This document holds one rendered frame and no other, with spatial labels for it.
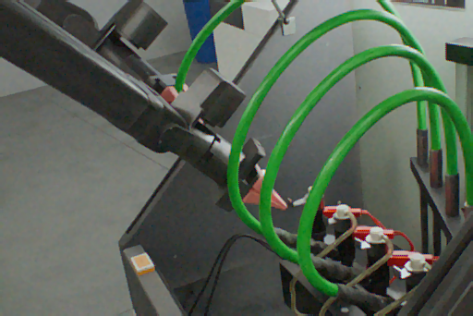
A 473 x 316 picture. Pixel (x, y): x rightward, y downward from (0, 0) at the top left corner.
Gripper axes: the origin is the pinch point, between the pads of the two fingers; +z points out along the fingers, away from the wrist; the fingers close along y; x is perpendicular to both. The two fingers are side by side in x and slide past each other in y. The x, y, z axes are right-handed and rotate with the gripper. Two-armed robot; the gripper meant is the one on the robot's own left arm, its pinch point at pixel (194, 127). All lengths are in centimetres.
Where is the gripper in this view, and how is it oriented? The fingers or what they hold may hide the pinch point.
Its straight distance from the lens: 95.9
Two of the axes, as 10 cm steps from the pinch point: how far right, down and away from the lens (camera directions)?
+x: -5.9, 7.4, 3.4
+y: 3.1, -1.8, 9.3
